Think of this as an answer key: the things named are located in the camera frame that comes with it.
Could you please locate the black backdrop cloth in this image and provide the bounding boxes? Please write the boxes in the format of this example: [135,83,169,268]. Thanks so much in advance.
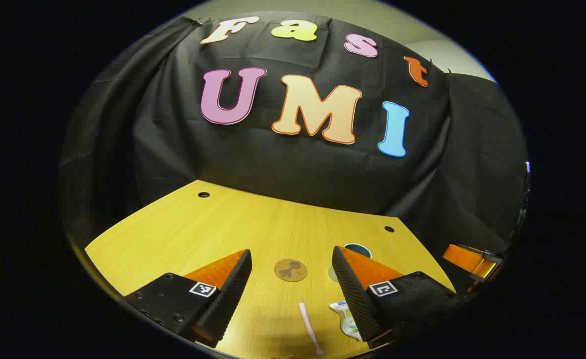
[59,11,530,300]

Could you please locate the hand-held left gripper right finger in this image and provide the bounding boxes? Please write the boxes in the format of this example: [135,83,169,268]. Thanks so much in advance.
[331,245,460,350]

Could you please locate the white toothpaste tube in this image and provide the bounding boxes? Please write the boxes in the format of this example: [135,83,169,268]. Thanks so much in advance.
[329,301,363,343]

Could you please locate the pale pink toothbrush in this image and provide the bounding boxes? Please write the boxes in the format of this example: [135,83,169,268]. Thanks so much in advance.
[298,303,325,356]

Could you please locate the yellow wooden desktop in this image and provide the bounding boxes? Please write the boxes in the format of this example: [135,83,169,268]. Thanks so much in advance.
[85,179,457,359]

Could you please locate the white cup with wooden handle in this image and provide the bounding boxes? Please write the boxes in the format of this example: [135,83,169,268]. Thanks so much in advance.
[328,243,373,282]

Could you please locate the round brown coaster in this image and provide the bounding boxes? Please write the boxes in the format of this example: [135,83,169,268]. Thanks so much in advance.
[274,258,308,283]

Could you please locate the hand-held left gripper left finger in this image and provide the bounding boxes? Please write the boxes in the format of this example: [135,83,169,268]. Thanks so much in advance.
[124,248,253,349]

